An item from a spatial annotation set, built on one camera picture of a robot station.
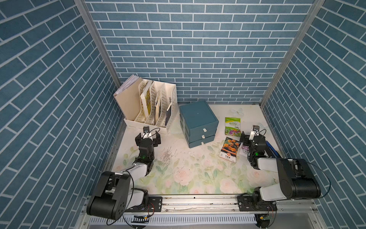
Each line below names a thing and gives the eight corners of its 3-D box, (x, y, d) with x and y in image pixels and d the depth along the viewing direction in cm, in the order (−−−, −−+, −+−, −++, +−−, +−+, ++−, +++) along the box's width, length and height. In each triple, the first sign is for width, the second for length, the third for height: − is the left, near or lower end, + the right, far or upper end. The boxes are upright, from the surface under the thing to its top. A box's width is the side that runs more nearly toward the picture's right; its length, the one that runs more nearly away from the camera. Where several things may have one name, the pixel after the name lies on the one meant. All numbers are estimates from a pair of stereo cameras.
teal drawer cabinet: (188, 150, 95) (188, 131, 78) (180, 126, 109) (178, 105, 91) (214, 142, 99) (219, 123, 82) (203, 120, 113) (205, 99, 95)
